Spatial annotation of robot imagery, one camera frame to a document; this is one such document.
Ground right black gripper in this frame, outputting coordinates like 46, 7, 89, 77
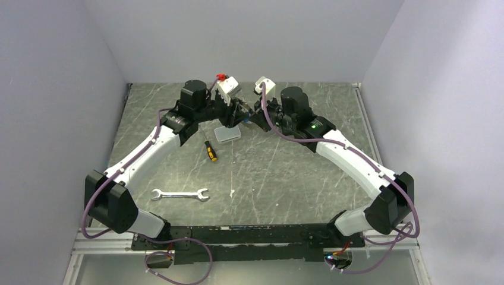
248, 94, 296, 133

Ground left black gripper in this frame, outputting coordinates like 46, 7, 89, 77
195, 91, 249, 128

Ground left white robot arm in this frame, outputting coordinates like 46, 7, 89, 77
81, 74, 244, 249

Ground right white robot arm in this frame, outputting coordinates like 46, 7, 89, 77
250, 81, 420, 246

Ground small grey white box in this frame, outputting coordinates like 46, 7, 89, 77
214, 126, 241, 144

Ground yellow black screwdriver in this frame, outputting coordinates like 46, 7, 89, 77
199, 126, 218, 162

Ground silver open-end wrench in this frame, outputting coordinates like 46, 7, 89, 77
150, 188, 210, 202

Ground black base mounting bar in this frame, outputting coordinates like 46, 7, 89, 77
131, 223, 365, 265

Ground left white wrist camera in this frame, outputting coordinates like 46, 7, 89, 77
216, 74, 241, 106

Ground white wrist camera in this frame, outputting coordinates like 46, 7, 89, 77
254, 76, 276, 100
216, 74, 241, 106

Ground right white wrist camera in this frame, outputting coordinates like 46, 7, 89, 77
254, 76, 276, 100

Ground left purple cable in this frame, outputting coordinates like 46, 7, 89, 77
80, 77, 214, 285

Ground aluminium rail frame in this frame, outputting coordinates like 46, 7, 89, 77
61, 83, 432, 285

